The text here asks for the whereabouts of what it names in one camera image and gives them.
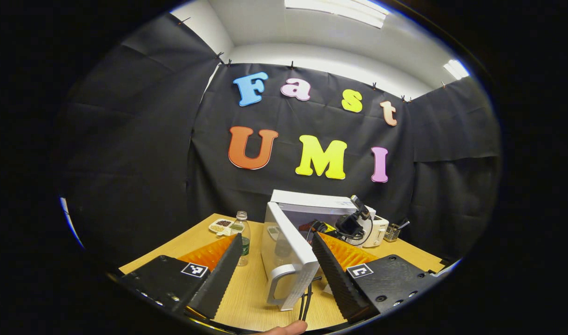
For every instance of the thin utensil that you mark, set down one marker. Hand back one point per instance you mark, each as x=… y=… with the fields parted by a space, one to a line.
x=403 y=224

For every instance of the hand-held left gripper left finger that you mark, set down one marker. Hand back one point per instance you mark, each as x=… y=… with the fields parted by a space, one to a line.
x=219 y=279

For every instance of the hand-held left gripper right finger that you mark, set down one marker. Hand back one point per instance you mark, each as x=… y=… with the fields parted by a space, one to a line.
x=340 y=279

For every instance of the ceiling light panel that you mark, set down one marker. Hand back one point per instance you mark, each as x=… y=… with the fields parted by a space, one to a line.
x=337 y=11
x=456 y=69

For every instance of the white glossy board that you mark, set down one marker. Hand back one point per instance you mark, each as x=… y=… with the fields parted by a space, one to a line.
x=70 y=223

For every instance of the white toaster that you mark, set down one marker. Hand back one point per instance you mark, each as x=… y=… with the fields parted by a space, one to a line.
x=379 y=230

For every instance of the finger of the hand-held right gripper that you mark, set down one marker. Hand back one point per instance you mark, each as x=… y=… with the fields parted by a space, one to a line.
x=319 y=227

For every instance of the black backdrop cloth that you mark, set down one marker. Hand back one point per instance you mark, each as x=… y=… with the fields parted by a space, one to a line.
x=125 y=163

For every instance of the white microwave oven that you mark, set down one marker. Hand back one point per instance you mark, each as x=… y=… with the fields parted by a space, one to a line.
x=288 y=260

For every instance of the clear plastic bottle green label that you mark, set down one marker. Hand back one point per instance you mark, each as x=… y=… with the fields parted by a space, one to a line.
x=242 y=232

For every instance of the white snack plate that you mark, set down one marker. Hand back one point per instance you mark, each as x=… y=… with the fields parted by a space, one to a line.
x=221 y=226

